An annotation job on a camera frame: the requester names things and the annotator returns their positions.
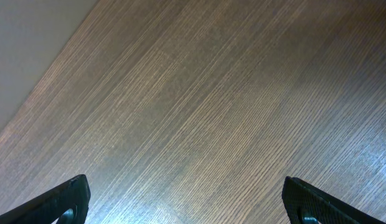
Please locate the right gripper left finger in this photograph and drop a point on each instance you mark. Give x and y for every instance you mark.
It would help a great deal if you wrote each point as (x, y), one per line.
(65, 203)

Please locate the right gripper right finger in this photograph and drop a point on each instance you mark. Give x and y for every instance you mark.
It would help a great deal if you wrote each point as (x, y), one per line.
(304, 203)

